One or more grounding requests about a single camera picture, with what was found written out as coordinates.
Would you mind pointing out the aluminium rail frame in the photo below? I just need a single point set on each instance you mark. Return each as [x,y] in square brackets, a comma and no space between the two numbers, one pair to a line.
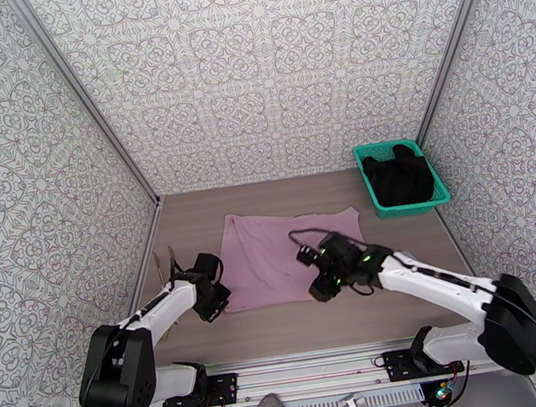
[311,368]

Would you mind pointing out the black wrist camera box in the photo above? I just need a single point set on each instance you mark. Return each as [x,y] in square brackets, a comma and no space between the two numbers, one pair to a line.
[209,266]
[307,255]

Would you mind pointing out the black garment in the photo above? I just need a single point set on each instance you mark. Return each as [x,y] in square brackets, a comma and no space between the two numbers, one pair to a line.
[399,182]

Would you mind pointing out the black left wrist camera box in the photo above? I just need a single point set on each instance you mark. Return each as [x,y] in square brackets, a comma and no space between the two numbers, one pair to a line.
[209,266]

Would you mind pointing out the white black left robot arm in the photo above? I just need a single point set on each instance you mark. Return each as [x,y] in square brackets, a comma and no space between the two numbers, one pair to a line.
[117,371]

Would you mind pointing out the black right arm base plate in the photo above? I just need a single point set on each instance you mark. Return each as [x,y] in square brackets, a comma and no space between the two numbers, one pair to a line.
[398,367]

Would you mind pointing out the teal plastic basket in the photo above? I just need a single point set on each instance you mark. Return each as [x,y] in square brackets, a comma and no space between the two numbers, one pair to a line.
[413,209]

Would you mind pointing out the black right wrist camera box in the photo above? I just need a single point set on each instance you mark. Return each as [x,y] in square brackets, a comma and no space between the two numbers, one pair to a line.
[307,255]

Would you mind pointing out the aluminium corner post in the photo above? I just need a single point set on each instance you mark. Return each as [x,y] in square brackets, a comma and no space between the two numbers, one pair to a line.
[85,96]
[452,35]

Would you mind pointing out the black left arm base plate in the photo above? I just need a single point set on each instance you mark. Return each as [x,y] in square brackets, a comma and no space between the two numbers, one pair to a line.
[224,386]

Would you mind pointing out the pink ribbed garment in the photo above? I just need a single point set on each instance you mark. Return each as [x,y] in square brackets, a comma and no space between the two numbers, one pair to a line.
[261,261]

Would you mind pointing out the green circuit board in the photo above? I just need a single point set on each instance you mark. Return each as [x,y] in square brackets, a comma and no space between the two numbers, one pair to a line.
[443,393]

